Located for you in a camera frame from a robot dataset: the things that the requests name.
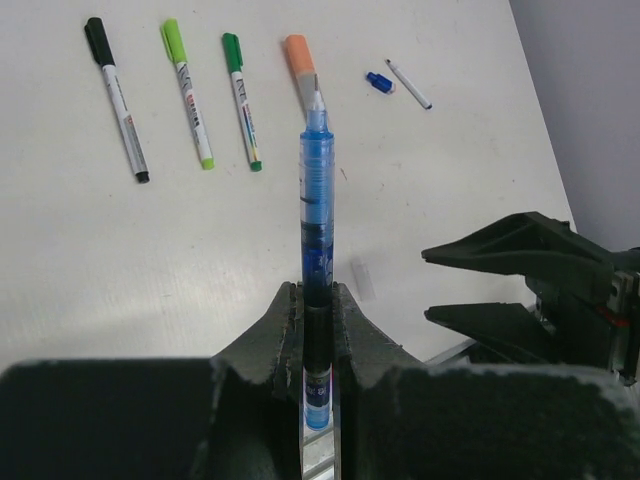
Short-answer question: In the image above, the white pen green end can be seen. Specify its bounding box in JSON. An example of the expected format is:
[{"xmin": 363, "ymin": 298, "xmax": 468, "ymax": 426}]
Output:
[{"xmin": 222, "ymin": 32, "xmax": 262, "ymax": 172}]

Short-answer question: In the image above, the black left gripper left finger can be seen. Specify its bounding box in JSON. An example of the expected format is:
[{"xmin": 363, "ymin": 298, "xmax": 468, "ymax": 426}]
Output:
[{"xmin": 1, "ymin": 282, "xmax": 302, "ymax": 479}]

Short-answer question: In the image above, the clear plastic pen cap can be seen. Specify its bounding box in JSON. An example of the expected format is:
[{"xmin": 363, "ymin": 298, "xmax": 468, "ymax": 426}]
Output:
[{"xmin": 350, "ymin": 257, "xmax": 376, "ymax": 301}]

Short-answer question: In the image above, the silver pen lime end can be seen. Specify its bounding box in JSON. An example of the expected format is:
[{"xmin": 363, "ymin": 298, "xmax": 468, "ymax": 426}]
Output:
[{"xmin": 161, "ymin": 18, "xmax": 215, "ymax": 170}]

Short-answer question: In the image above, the blue pen cap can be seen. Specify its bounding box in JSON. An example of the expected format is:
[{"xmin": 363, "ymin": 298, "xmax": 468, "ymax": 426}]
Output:
[{"xmin": 366, "ymin": 72, "xmax": 395, "ymax": 94}]

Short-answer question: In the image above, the white pen blue tip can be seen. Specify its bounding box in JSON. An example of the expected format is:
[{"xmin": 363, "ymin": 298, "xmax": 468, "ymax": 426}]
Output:
[{"xmin": 385, "ymin": 58, "xmax": 433, "ymax": 110}]

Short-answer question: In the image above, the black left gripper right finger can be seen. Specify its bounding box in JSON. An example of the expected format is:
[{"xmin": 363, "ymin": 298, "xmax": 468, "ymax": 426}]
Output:
[{"xmin": 333, "ymin": 284, "xmax": 639, "ymax": 479}]

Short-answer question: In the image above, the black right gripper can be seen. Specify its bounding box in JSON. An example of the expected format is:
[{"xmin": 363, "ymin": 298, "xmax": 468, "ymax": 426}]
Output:
[{"xmin": 421, "ymin": 212, "xmax": 639, "ymax": 387}]

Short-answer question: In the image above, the orange capped grey highlighter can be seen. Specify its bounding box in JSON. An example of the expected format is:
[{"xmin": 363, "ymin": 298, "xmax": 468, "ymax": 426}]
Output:
[{"xmin": 284, "ymin": 34, "xmax": 317, "ymax": 113}]

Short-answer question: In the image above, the blue capped pen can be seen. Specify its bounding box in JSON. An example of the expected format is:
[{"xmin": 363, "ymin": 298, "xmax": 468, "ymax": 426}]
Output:
[{"xmin": 299, "ymin": 84, "xmax": 335, "ymax": 431}]

